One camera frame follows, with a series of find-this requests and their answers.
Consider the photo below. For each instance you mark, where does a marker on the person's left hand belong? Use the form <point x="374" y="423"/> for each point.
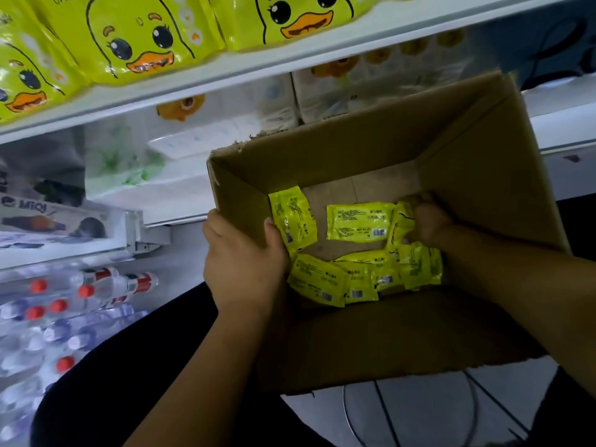
<point x="247" y="274"/>

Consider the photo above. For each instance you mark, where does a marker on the person's right hand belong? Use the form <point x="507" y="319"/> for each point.
<point x="433" y="223"/>

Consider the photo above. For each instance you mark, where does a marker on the brown cardboard box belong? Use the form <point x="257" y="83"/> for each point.
<point x="372" y="349"/>

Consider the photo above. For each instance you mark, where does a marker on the white metal shelf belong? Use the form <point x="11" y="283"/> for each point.
<point x="563" y="116"/>

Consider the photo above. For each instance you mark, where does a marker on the person's left forearm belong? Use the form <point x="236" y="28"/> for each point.
<point x="205" y="386"/>

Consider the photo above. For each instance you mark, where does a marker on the person's right forearm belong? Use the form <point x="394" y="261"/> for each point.
<point x="521" y="284"/>

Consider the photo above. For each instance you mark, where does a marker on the white pegboard shelf unit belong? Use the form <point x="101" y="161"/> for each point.
<point x="140" y="239"/>

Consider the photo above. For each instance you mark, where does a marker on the person's black trousers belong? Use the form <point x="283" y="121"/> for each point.
<point x="112" y="386"/>

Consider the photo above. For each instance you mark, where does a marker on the pack of red-capped bottles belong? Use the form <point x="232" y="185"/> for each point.
<point x="56" y="312"/>

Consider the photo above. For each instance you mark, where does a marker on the MIQI boxes with fruit print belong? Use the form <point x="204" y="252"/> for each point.
<point x="46" y="218"/>

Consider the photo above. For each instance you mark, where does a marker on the metal frame stool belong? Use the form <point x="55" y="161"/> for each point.
<point x="386" y="414"/>

